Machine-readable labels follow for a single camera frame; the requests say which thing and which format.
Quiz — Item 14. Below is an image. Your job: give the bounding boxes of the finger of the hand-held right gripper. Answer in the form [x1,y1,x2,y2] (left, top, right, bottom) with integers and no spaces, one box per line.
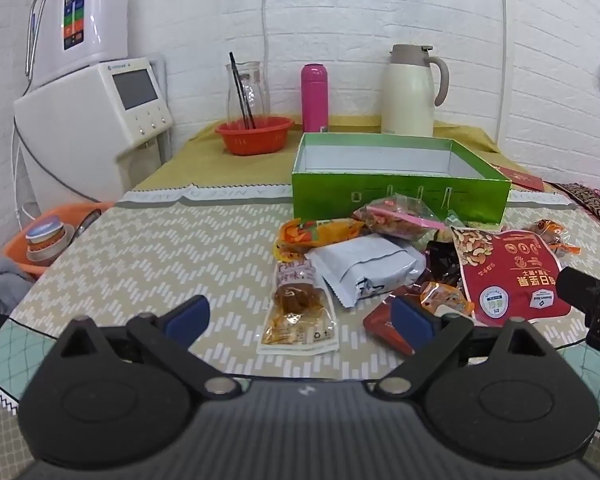
[555,266,600,348]

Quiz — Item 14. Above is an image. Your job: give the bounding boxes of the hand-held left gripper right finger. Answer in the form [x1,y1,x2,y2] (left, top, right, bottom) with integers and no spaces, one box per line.
[372,295,551,403]

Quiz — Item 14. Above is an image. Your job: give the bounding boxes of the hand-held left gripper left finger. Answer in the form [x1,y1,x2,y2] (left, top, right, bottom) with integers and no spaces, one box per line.
[55,296,243,402]

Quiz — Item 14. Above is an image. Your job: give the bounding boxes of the red snack packet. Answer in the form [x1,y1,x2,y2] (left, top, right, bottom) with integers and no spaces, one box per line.
[362,292,433,357]

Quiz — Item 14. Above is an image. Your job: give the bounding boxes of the small orange snack packet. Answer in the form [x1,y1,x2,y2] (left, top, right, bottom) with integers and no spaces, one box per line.
[419,281,476,317]

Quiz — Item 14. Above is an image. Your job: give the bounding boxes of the orange candies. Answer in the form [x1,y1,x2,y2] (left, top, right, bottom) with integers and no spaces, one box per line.
[527,217,582,257]

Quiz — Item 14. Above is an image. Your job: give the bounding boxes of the dark brown snack packet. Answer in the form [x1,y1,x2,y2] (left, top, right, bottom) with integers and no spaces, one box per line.
[422,240,465,291]

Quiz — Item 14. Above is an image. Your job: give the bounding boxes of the red nut packet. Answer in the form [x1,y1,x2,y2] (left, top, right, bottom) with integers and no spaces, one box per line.
[450,226,574,328]

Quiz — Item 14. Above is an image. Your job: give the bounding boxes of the silver white snack packet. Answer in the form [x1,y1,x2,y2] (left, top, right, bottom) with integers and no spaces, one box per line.
[307,236,427,309]

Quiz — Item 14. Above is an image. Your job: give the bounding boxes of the pink-striped clear snack bag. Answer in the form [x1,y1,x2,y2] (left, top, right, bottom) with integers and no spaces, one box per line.
[352,194,446,241]

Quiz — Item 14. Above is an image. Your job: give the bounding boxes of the clear brown jerky packet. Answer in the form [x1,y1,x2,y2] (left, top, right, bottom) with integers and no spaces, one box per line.
[256,260,340,356]

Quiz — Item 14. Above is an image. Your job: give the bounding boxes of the green cardboard box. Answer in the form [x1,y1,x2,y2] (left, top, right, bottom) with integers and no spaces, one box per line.
[291,132,512,226]

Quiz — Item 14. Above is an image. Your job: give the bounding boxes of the brown pink patterned blanket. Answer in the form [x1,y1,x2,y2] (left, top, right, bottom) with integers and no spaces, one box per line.
[545,181,600,241]

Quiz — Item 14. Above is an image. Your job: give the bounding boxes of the red envelope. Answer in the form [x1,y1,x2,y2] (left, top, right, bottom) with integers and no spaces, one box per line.
[492,164,546,192]

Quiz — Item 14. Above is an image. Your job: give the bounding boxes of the yellow table cloth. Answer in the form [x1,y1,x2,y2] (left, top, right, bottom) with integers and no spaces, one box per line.
[132,115,503,193]

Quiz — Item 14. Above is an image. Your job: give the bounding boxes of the orange plastic basin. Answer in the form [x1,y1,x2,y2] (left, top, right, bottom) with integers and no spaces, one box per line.
[1,202,113,278]

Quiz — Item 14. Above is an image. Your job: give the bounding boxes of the grey cloth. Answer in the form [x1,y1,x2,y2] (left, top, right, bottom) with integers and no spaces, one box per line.
[0,257,33,316]

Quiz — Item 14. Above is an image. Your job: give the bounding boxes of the red plastic basket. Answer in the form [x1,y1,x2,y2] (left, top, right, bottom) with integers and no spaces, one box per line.
[215,116,295,157]

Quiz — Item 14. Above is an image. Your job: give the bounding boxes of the cream thermos jug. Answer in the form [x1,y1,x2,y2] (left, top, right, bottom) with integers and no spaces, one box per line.
[381,44,450,138]

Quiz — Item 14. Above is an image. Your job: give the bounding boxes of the black straw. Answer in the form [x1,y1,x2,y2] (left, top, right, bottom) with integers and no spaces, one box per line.
[229,51,256,131]
[234,65,253,128]

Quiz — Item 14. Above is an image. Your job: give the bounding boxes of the white dispenser with screen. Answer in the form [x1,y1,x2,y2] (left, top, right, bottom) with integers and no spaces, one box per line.
[12,55,176,211]

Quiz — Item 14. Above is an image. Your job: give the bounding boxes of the glass jar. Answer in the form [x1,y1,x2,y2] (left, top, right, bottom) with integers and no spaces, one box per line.
[225,60,272,126]

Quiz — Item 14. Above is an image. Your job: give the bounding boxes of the pink bottle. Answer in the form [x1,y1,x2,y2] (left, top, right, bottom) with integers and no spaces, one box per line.
[301,63,330,133]

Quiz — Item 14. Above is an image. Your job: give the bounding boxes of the grey appliance cable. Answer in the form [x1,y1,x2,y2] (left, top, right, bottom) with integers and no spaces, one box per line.
[12,115,116,206]

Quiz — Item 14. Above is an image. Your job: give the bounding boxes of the white wall cable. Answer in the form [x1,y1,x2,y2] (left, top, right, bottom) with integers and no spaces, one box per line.
[495,0,512,153]

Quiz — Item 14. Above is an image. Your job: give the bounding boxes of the white wall pipe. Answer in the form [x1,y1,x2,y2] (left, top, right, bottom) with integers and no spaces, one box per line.
[258,0,273,111]

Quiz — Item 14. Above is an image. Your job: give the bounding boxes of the white wall water purifier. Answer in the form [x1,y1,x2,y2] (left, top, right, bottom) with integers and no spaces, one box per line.
[27,0,131,88]

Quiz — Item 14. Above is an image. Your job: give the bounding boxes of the grey appliance hose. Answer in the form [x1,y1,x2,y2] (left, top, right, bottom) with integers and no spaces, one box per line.
[24,0,47,81]

